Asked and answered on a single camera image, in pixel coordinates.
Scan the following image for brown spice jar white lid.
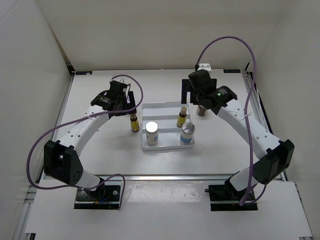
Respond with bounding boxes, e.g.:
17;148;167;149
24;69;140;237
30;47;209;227
196;105;208;117

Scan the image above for yellow bottle tan cap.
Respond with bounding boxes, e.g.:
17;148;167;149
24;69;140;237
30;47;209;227
130;113;140;132

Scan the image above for yellow bottle brown cap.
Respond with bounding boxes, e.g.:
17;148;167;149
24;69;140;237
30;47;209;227
176;106;187;128

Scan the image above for white can beige label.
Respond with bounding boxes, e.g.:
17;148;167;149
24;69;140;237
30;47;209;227
145;121;159;146

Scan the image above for white can blue label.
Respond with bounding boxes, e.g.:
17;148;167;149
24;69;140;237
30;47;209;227
180;122;195;145

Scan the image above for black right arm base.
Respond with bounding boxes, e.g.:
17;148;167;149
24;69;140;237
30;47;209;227
204;184;258;212

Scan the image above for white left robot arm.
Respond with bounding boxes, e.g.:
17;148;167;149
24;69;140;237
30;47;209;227
43;80;136;200

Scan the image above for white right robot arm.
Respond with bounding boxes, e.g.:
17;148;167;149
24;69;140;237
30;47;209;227
181;69;295;200

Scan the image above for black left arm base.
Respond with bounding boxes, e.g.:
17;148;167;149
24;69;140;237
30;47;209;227
73;183;123;210

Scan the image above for white stepped organizer tray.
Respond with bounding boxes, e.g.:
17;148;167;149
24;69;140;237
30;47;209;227
140;101;195;151

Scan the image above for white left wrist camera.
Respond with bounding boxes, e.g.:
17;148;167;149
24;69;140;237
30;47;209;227
116;79;125;84

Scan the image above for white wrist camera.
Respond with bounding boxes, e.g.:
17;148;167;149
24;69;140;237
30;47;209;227
116;79;125;84
197;63;212;74

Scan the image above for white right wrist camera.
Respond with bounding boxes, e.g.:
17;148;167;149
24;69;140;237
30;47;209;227
197;63;212;74

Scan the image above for aluminium front rail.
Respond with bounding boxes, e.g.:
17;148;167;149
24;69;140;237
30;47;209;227
44;174;236;182

